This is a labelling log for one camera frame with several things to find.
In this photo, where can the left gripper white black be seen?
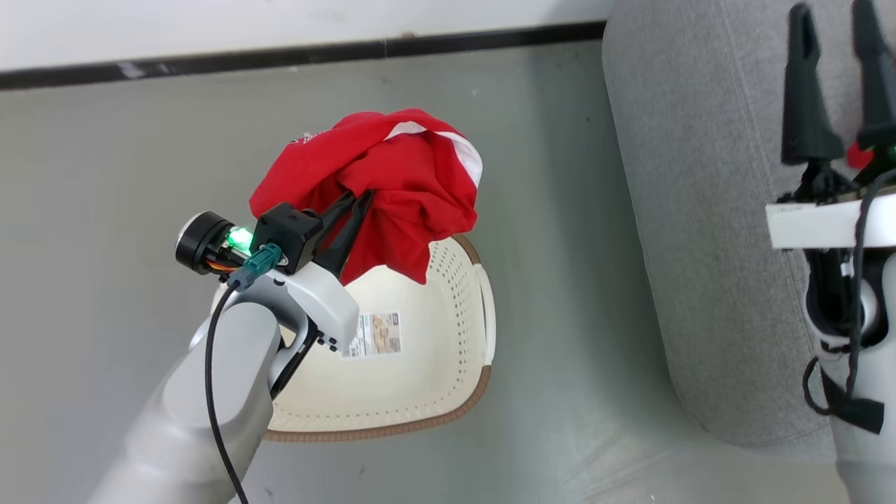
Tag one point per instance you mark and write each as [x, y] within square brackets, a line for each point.
[322, 301]

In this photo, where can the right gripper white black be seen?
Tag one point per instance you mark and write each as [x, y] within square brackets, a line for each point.
[812, 224]

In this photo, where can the red jersey shirt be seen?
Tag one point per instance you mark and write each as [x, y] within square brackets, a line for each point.
[420, 182]

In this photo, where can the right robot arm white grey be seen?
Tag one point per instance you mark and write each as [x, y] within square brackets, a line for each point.
[868, 469]

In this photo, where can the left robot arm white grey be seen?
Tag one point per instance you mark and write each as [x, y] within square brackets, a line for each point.
[196, 434]

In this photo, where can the printed basket label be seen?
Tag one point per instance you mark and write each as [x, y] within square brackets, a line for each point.
[372, 334]

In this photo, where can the cream perforated laundry basket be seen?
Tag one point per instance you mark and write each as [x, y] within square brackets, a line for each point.
[420, 392]

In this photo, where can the grey fabric sofa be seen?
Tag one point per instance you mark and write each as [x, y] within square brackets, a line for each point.
[700, 210]

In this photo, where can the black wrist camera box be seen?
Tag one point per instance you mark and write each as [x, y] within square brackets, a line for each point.
[287, 234]

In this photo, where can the black wall baseboard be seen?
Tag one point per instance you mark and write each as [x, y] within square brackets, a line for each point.
[280, 57]

